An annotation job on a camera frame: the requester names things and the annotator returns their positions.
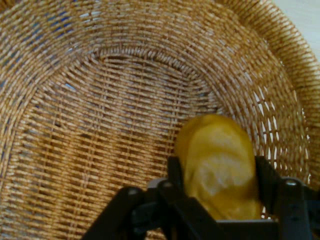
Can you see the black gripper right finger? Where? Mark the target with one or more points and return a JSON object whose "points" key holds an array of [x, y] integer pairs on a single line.
{"points": [[292, 205]]}

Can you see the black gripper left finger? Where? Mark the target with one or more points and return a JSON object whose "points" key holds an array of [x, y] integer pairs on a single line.
{"points": [[160, 212]]}

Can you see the woven wicker basket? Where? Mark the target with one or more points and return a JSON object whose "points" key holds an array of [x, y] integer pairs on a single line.
{"points": [[100, 100]]}

